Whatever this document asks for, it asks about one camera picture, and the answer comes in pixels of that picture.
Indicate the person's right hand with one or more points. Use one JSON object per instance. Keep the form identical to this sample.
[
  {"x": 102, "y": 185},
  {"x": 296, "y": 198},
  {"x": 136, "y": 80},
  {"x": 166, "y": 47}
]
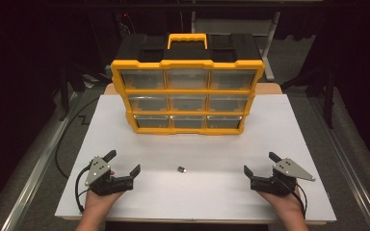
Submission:
[{"x": 287, "y": 205}]

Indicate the white work board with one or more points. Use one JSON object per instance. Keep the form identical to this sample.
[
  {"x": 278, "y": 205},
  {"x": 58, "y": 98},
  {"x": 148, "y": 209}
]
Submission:
[{"x": 205, "y": 192}]

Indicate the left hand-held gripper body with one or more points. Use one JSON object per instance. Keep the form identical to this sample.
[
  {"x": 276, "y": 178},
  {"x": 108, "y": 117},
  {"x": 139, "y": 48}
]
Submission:
[{"x": 98, "y": 170}]

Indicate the set of clear drawers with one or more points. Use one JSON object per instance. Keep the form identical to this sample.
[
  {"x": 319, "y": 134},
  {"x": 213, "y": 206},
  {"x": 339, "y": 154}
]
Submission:
[{"x": 231, "y": 80}]

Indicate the small black usb adapter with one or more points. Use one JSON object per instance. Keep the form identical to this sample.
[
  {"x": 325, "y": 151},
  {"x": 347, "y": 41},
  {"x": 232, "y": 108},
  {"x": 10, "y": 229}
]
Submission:
[{"x": 181, "y": 169}]

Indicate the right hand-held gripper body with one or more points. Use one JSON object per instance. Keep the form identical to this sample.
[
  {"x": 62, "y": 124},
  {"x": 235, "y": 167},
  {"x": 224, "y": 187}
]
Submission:
[{"x": 289, "y": 170}]

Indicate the white metal stand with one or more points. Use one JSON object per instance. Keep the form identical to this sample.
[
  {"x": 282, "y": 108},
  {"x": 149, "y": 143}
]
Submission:
[{"x": 269, "y": 48}]

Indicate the person's left hand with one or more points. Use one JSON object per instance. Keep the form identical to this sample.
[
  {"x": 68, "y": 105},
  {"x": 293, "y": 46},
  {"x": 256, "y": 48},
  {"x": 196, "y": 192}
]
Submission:
[{"x": 99, "y": 203}]

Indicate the metal floor rail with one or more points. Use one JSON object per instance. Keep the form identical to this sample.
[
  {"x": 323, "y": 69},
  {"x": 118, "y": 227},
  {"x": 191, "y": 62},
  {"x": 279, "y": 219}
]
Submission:
[
  {"x": 35, "y": 173},
  {"x": 350, "y": 179}
]

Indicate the dark metal stand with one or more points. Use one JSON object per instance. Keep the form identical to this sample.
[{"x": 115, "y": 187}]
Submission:
[
  {"x": 329, "y": 93},
  {"x": 65, "y": 93}
]

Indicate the clear plastic storage drawer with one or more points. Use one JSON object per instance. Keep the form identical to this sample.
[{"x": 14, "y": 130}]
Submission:
[{"x": 187, "y": 79}]

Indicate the yellow black drawer organizer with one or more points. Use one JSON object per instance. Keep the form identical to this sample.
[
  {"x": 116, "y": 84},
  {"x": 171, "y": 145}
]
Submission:
[{"x": 186, "y": 49}]

